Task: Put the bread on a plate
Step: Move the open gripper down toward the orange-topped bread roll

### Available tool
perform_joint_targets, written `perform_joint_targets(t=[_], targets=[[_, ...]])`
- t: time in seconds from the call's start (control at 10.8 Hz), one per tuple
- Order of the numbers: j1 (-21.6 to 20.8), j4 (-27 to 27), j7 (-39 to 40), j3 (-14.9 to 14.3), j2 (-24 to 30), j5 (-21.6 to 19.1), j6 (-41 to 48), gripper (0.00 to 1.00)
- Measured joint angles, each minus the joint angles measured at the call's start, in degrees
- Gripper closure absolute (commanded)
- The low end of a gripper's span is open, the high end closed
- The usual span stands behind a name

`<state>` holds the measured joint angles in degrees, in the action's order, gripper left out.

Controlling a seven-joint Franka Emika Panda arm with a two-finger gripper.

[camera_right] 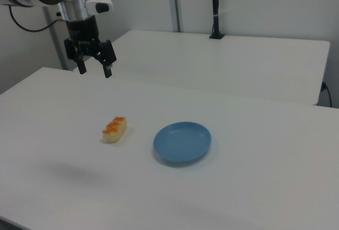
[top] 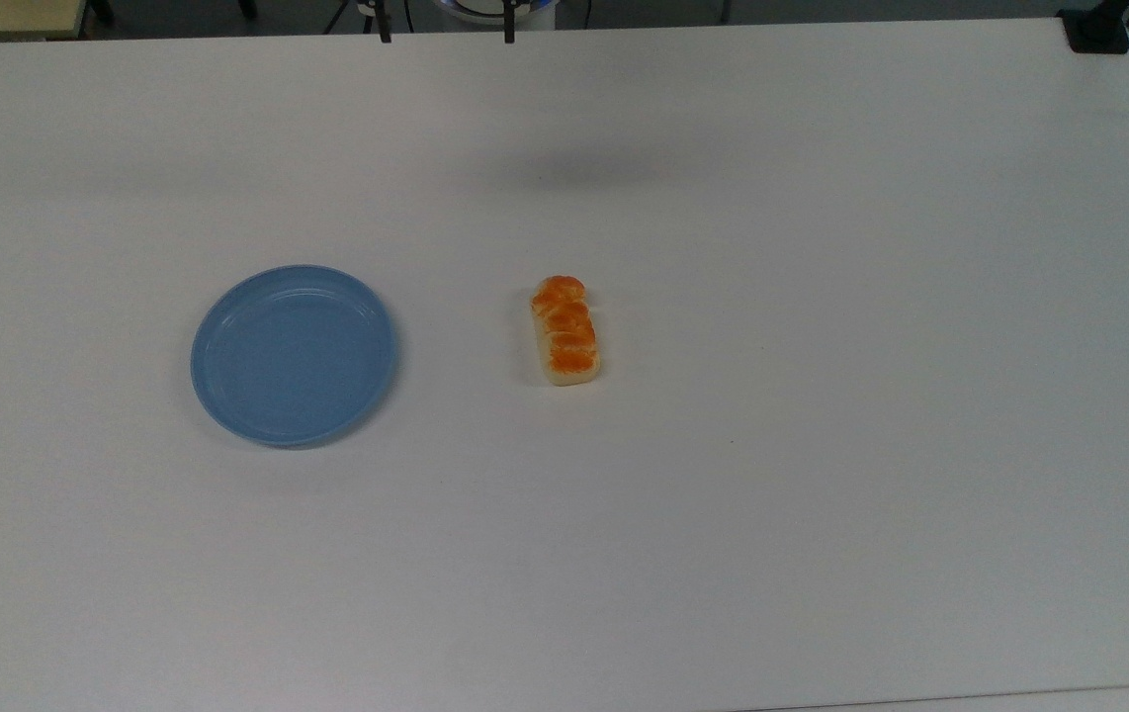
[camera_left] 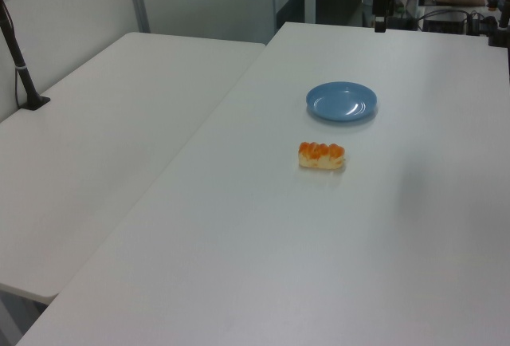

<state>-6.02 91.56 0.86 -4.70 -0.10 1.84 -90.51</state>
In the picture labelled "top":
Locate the blue round plate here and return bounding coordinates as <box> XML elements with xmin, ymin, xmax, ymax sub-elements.
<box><xmin>190</xmin><ymin>264</ymin><xmax>399</xmax><ymax>449</ymax></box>

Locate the black table clamp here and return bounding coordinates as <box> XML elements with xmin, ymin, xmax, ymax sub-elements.
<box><xmin>1057</xmin><ymin>0</ymin><xmax>1129</xmax><ymax>54</ymax></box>

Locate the orange glazed bread loaf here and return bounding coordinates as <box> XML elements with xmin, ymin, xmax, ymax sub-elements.
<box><xmin>530</xmin><ymin>275</ymin><xmax>602</xmax><ymax>387</ymax></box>

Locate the light wooden table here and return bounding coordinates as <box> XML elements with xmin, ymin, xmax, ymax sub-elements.
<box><xmin>0</xmin><ymin>0</ymin><xmax>93</xmax><ymax>43</ymax></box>

